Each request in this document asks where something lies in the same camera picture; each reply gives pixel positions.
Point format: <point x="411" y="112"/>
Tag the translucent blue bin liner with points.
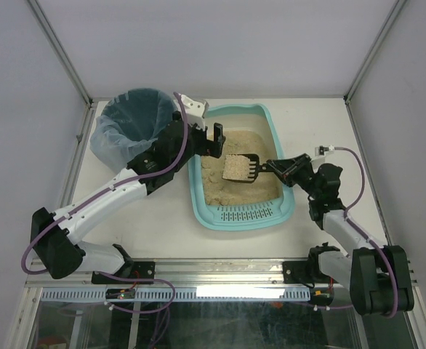
<point x="114" y="150"/>

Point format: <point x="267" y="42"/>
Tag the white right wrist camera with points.
<point x="323" y="150"/>

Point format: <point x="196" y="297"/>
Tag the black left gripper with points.
<point x="206" y="142"/>

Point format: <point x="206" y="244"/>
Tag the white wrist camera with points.
<point x="195" y="110"/>
<point x="323" y="150"/>

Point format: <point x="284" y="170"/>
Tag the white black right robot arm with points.
<point x="376" y="276"/>

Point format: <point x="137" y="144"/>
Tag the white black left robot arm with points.
<point x="58" y="237"/>

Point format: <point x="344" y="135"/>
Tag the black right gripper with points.
<point x="295" y="171"/>

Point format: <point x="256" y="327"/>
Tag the teal litter box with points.
<point x="255" y="118"/>

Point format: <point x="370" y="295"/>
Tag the beige litter clump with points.
<point x="236" y="167"/>

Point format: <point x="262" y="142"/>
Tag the black trash bin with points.
<point x="139" y="114"/>

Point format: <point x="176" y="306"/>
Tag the black litter scoop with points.
<point x="255" y="168"/>

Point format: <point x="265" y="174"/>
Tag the beige cat litter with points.
<point x="220" y="192"/>

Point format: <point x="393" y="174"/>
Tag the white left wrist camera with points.
<point x="195" y="110"/>

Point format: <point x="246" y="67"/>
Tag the white slotted cable duct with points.
<point x="203" y="293"/>

